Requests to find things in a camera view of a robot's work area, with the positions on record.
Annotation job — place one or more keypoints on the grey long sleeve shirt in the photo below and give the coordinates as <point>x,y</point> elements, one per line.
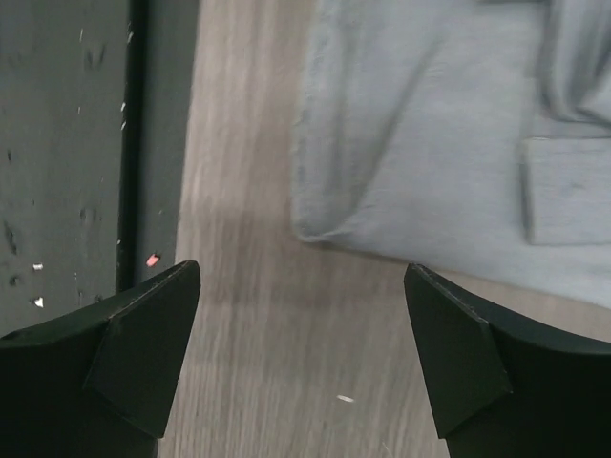
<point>472,136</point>

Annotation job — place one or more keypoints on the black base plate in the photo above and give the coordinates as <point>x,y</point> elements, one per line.
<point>95,100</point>

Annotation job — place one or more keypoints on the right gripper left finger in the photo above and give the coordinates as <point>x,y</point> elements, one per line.
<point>99,381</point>

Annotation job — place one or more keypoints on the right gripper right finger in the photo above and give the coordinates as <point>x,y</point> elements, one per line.
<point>501,384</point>

